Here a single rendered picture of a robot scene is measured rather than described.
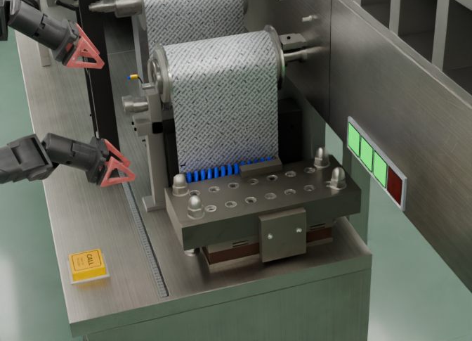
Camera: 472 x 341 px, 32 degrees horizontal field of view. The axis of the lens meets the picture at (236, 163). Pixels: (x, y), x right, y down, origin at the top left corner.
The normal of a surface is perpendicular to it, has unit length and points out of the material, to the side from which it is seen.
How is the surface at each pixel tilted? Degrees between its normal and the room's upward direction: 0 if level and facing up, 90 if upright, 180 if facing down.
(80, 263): 0
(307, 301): 90
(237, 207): 0
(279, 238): 90
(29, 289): 0
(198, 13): 92
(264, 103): 90
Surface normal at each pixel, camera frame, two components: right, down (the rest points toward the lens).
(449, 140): -0.96, 0.19
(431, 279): -0.04, -0.85
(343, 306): 0.29, 0.49
